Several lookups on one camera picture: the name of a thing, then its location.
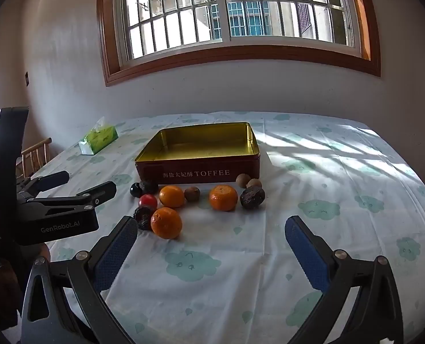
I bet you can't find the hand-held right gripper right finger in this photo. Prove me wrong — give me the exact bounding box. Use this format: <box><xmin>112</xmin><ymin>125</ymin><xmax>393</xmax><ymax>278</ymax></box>
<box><xmin>285</xmin><ymin>216</ymin><xmax>404</xmax><ymax>344</ymax></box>

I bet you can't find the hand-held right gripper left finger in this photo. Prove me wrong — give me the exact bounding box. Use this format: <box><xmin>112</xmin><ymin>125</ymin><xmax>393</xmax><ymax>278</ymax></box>
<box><xmin>21</xmin><ymin>216</ymin><xmax>138</xmax><ymax>344</ymax></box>

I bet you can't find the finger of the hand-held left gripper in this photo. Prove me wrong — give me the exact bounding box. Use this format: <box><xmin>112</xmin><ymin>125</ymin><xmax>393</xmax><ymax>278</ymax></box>
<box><xmin>17</xmin><ymin>171</ymin><xmax>70</xmax><ymax>198</ymax></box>
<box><xmin>22</xmin><ymin>181</ymin><xmax>117</xmax><ymax>219</ymax></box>

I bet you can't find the small red fruit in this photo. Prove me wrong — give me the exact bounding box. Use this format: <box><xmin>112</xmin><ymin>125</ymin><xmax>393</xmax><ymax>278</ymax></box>
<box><xmin>138</xmin><ymin>194</ymin><xmax>158</xmax><ymax>209</ymax></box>

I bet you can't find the orange mandarin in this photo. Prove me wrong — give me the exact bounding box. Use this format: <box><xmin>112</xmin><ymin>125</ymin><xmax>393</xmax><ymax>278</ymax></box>
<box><xmin>209</xmin><ymin>184</ymin><xmax>239</xmax><ymax>212</ymax></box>
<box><xmin>151</xmin><ymin>207</ymin><xmax>183</xmax><ymax>240</ymax></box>
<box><xmin>158</xmin><ymin>185</ymin><xmax>186</xmax><ymax>208</ymax></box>

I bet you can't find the red and gold tin box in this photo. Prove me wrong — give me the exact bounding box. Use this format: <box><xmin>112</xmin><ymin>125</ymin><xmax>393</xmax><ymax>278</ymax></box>
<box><xmin>135</xmin><ymin>122</ymin><xmax>261</xmax><ymax>189</ymax></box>

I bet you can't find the wooden chair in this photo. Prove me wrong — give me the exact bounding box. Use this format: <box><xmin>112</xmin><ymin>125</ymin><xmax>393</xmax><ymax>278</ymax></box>
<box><xmin>19</xmin><ymin>137</ymin><xmax>52</xmax><ymax>178</ymax></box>

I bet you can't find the green tissue box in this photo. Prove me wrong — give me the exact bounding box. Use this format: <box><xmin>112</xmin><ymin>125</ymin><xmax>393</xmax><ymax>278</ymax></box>
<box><xmin>78</xmin><ymin>116</ymin><xmax>119</xmax><ymax>156</ymax></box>

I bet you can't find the wooden framed barred window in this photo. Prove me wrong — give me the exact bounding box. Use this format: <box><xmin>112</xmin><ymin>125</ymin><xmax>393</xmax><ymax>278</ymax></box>
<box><xmin>97</xmin><ymin>0</ymin><xmax>381</xmax><ymax>87</ymax></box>

